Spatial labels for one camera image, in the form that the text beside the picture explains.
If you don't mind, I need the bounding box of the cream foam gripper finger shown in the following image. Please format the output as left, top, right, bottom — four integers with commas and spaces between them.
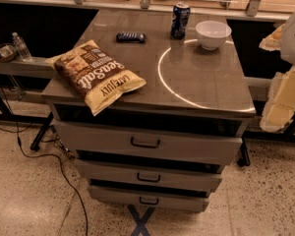
260, 66, 295, 132
259, 25, 284, 51

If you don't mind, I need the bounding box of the dark blue rxbar wrapper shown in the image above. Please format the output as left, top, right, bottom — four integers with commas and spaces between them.
116, 32, 147, 43

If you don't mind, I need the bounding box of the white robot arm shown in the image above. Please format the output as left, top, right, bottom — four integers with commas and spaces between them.
259, 12, 295, 132

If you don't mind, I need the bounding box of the white bowl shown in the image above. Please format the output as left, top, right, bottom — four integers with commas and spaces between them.
196, 21, 232, 50

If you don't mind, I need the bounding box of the blue soda can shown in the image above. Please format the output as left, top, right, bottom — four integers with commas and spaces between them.
170, 2, 191, 39

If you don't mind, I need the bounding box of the grey drawer cabinet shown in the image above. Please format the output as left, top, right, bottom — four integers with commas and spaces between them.
42, 9, 255, 199

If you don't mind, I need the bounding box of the Late July chips bag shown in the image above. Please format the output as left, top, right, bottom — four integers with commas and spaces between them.
45, 40, 147, 116

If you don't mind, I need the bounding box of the grey side shelf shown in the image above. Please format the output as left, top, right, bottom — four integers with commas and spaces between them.
0, 57, 56, 79

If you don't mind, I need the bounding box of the clear plastic water bottle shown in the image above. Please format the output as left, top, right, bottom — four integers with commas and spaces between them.
12, 32, 32, 62

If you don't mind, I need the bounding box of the dark round dish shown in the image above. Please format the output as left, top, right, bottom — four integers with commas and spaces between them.
0, 43, 18, 63

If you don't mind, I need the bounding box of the middle drawer with handle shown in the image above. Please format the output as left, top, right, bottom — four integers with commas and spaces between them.
75, 159, 221, 193

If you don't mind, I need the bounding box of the drawer with handle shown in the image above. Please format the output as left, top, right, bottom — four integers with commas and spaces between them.
53, 121, 242, 165
75, 159, 221, 193
88, 185, 209, 212

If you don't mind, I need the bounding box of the bottom drawer with handle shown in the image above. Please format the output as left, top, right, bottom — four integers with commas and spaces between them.
88, 185, 209, 212

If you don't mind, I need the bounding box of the top drawer with handle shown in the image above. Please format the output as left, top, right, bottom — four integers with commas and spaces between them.
53, 121, 242, 165

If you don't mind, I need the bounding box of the black floor cable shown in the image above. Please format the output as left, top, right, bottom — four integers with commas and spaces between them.
0, 121, 89, 236

